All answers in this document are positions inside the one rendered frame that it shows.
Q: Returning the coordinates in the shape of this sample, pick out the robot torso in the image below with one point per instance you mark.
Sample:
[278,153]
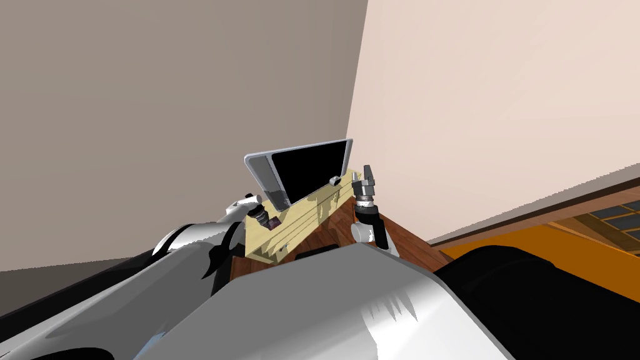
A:
[320,310]

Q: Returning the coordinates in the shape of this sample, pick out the pale wooden cabinet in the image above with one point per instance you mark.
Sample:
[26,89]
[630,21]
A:
[300,220]

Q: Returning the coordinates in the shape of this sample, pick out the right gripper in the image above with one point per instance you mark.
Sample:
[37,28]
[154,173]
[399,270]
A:
[364,189]

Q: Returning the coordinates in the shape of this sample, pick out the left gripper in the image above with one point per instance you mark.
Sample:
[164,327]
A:
[273,223]

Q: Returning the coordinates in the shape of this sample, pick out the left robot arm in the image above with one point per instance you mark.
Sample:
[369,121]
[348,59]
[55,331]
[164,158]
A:
[150,280]

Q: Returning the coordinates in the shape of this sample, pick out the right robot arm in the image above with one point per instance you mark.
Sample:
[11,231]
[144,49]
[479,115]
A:
[530,300]

